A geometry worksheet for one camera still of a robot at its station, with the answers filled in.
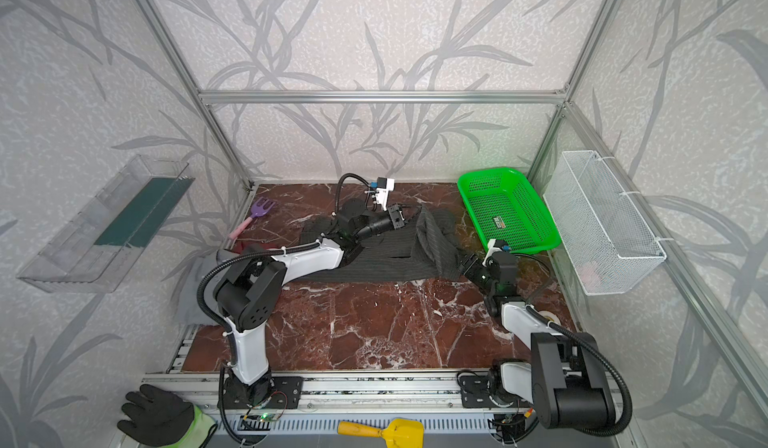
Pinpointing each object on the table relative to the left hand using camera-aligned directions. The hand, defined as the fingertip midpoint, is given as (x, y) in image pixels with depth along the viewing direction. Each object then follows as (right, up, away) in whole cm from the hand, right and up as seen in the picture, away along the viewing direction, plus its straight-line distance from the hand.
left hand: (425, 203), depth 78 cm
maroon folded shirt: (-59, -14, +20) cm, 64 cm away
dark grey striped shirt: (0, -12, +5) cm, 13 cm away
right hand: (+12, -14, +12) cm, 22 cm away
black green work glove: (-64, -51, -9) cm, 82 cm away
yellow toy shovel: (-6, -53, -11) cm, 54 cm away
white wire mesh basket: (+36, -9, -18) cm, 41 cm away
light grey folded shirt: (-68, -30, +7) cm, 75 cm away
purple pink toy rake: (-61, -2, +33) cm, 69 cm away
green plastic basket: (+32, -2, +34) cm, 46 cm away
